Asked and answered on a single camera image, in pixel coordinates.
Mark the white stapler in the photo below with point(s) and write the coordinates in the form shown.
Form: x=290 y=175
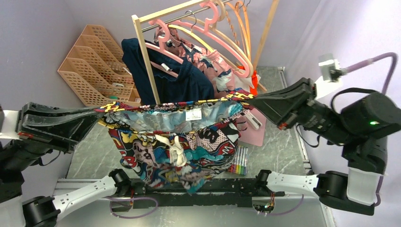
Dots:
x=253 y=121

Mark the pink patterned shorts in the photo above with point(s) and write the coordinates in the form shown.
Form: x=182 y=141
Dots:
x=211 y=64

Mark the orange cloth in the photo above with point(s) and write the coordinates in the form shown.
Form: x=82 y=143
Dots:
x=249 y=84

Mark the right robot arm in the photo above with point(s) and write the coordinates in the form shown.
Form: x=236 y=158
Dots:
x=361 y=129

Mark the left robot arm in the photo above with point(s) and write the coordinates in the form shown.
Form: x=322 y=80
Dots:
x=27 y=182

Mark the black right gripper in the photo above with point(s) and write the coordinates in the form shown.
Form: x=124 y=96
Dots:
x=287 y=105

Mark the pack of coloured markers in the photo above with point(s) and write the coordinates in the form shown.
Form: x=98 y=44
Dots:
x=240 y=161

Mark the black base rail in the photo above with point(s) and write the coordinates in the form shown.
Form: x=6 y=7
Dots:
x=220 y=192

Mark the pink mat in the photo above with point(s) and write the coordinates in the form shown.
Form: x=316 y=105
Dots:
x=248 y=133

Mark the peach plastic file organizer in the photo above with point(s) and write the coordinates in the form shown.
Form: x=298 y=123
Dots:
x=94 y=70

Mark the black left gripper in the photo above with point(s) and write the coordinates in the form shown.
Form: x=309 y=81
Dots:
x=70 y=123

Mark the comic print shorts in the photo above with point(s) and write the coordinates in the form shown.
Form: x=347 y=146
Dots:
x=186 y=142

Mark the navy blue shorts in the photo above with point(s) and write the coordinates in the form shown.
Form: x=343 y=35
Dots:
x=170 y=89

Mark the pink plastic hanger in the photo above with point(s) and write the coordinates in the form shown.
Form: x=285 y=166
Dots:
x=208 y=28
x=162 y=48

